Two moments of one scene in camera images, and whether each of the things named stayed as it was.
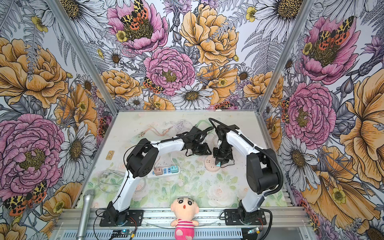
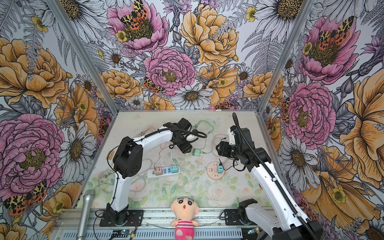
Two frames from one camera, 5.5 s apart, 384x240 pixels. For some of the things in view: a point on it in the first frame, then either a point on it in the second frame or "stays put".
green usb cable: (201, 120) stays put
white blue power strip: (166, 171) stays put
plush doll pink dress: (185, 209) stays put
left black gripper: (204, 151) -> (185, 147)
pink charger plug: (158, 171) stays put
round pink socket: (210, 164) -> (212, 171)
